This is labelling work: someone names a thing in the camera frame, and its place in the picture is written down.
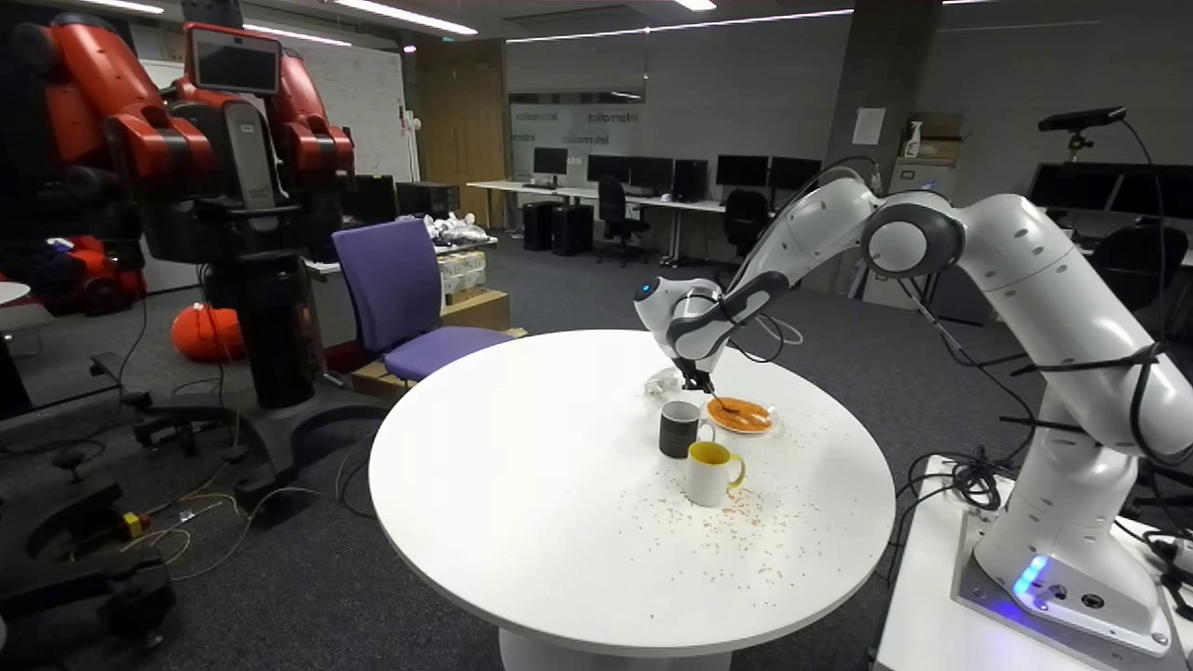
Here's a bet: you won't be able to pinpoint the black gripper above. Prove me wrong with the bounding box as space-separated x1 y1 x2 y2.
671 346 724 399

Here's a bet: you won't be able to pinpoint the glass bowl of orange grains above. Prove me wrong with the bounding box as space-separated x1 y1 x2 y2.
704 390 790 443

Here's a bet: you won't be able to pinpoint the white mug yellow inside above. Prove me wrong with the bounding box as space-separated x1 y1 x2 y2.
683 436 748 512

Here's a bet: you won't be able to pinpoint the scattered orange grains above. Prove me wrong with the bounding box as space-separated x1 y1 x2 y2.
591 479 861 609

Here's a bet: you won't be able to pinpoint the black office chair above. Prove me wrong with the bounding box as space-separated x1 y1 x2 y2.
591 177 653 269
1092 220 1188 338
724 182 775 259

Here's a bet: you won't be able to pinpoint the cardboard box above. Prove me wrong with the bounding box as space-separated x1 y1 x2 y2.
441 286 513 336

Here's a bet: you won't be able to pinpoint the long white desk row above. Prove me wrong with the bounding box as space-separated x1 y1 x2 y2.
463 179 798 271

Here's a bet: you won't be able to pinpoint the white storage box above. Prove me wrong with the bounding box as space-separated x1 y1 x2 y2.
425 212 491 313

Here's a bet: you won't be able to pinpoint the white paper sheet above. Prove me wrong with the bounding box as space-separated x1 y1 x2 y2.
849 106 886 148

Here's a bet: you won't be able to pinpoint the purple chair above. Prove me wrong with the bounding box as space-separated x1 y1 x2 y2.
327 218 513 415

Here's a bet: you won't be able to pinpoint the white robot mounting table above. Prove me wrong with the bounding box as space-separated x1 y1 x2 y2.
873 450 1193 671

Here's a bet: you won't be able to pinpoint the wooden door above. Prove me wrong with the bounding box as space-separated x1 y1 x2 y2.
415 41 509 229

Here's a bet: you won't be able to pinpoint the wide black monitor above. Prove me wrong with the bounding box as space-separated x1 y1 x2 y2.
1024 162 1116 218
1110 162 1193 225

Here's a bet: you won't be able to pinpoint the whiteboard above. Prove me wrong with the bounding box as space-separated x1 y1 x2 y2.
291 41 425 188

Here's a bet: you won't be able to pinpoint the ceiling light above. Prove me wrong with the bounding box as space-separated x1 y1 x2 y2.
330 0 482 41
238 18 359 54

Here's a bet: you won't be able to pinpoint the orange ball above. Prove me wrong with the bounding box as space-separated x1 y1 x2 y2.
169 297 251 369

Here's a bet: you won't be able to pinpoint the red Baxter robot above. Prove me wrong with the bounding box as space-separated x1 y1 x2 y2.
0 10 364 415

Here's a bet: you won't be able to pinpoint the black floor base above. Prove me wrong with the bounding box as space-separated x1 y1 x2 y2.
0 479 181 650

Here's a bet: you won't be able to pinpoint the black cup with white handle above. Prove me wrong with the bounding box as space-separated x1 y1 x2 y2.
657 395 718 459

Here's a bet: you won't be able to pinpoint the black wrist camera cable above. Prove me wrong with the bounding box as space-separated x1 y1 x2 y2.
742 311 814 367

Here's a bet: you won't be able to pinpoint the black cable bundle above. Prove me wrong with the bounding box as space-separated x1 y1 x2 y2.
899 443 1010 513

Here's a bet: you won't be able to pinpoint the black camera on stand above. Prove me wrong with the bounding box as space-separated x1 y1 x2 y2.
1035 106 1133 137

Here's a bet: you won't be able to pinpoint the yellow floor cable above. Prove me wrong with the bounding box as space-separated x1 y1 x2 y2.
120 489 253 569

